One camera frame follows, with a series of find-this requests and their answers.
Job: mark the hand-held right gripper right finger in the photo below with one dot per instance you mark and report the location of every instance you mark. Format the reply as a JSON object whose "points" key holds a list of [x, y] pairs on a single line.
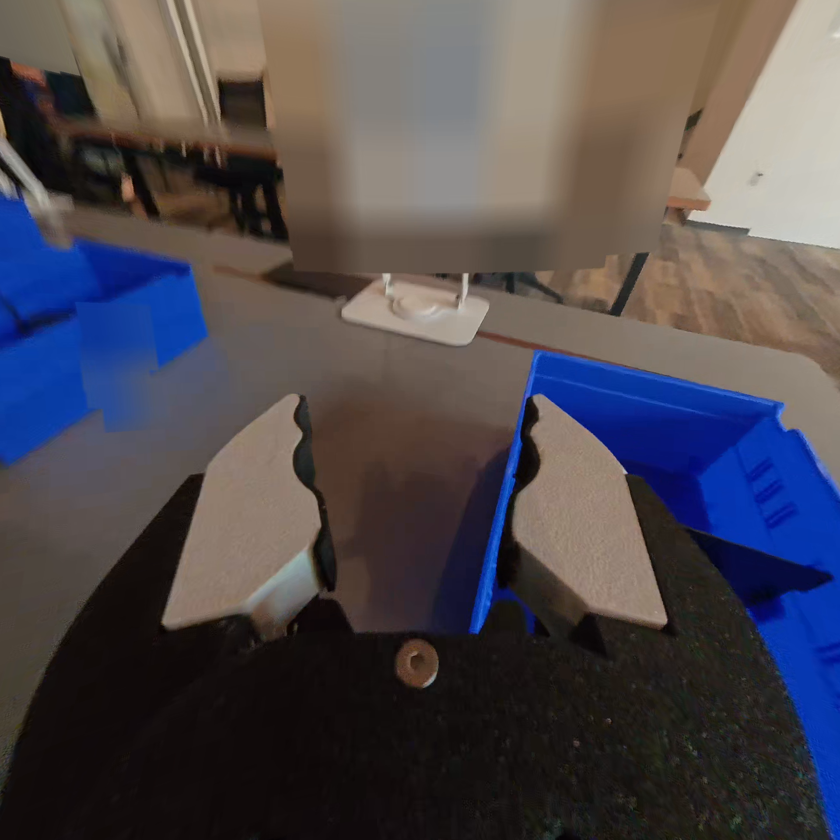
{"points": [[584, 525]]}

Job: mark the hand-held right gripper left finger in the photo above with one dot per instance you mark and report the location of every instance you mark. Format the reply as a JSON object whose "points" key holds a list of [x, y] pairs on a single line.
{"points": [[249, 518]]}

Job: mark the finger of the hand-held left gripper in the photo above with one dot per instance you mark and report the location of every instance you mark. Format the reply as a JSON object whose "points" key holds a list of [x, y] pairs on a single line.
{"points": [[56, 223]]}

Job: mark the blue plastic bin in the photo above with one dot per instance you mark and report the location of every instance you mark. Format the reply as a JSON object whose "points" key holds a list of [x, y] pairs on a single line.
{"points": [[656, 420], [39, 275]]}

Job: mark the wooden top desk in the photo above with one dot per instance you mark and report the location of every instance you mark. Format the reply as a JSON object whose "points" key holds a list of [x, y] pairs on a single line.
{"points": [[689, 190], [249, 197]]}

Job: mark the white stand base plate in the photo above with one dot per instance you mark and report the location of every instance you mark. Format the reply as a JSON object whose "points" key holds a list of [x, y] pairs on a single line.
{"points": [[394, 321]]}

